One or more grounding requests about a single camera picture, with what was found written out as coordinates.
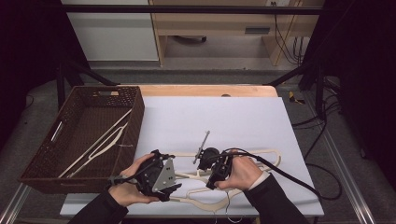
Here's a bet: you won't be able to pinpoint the black floor cables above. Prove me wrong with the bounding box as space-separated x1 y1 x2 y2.
292 77 342 161

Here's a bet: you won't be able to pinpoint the brown woven plastic basket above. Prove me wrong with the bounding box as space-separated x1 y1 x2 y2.
18 85 146 194

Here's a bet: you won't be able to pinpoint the white table mat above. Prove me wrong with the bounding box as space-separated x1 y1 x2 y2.
59 95 325 217

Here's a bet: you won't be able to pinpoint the light wooden desk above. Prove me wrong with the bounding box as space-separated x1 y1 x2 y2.
148 0 325 67

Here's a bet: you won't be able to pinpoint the cream plastic clothes hanger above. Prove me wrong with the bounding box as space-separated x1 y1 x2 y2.
169 148 282 213
58 108 134 179

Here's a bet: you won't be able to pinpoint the right hand-held gripper black cable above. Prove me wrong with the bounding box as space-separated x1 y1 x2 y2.
214 147 343 201

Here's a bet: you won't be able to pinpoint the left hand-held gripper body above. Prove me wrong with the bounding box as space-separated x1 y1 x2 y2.
136 149 177 203

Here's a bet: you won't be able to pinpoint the black curtain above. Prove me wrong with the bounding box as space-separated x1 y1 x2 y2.
298 0 396 190
0 0 90 150

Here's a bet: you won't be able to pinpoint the person's right hand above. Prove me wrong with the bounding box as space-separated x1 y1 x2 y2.
214 151 264 191

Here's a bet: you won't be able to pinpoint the white cabinet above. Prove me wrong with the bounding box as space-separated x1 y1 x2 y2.
60 0 160 63

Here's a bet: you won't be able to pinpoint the person's left hand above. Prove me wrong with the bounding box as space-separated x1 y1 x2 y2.
107 153 160 208

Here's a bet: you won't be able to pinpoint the black horizontal frame bar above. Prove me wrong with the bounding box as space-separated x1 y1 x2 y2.
60 4 323 16

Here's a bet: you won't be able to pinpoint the black metal frame strut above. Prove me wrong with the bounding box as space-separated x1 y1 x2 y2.
55 59 120 110
267 60 326 120

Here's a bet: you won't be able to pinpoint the aluminium rail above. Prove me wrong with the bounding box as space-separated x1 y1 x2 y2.
0 183 32 224
303 92 376 224

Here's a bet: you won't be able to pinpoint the black wall cables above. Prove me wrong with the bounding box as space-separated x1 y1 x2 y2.
270 1 310 66

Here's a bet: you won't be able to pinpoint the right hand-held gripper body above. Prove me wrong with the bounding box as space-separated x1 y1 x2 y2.
192 130 233 183

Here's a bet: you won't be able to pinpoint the yellow and black tool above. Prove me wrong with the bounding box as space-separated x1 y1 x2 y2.
288 91 306 105

